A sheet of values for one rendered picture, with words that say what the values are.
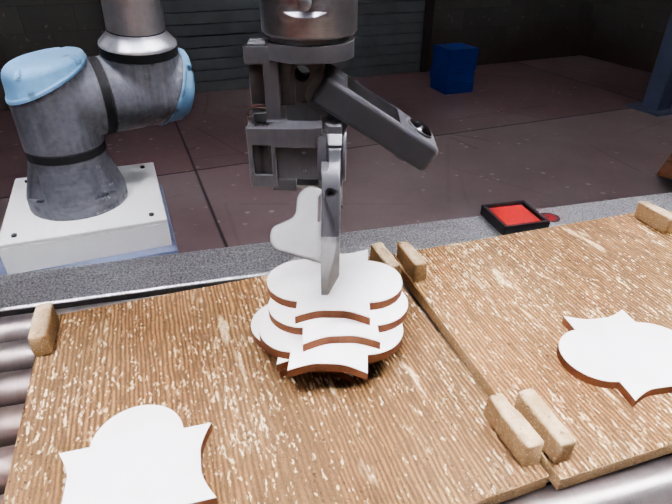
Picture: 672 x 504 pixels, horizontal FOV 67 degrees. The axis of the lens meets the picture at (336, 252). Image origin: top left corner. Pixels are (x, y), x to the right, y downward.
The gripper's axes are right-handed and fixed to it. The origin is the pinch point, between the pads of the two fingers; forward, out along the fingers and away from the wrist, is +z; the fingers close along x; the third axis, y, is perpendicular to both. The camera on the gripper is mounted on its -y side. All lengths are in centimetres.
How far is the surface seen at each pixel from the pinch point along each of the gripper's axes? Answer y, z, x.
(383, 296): -4.8, 3.4, 2.7
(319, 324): 1.4, 4.5, 5.9
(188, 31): 146, 49, -443
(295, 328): 3.6, 4.7, 6.3
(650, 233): -44, 10, -22
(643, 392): -28.5, 8.6, 9.6
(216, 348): 12.3, 9.6, 4.0
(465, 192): -69, 103, -232
